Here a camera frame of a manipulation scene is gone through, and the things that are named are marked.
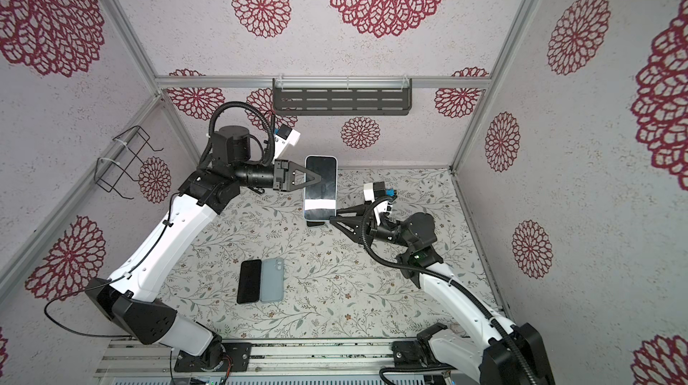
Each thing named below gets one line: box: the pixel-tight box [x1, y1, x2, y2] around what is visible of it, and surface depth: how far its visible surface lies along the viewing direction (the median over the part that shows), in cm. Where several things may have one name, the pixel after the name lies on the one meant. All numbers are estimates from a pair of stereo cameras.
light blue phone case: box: [259, 256, 285, 304], surface depth 90 cm
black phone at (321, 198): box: [302, 154, 339, 228], surface depth 61 cm
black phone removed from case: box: [236, 258, 262, 305], surface depth 89 cm
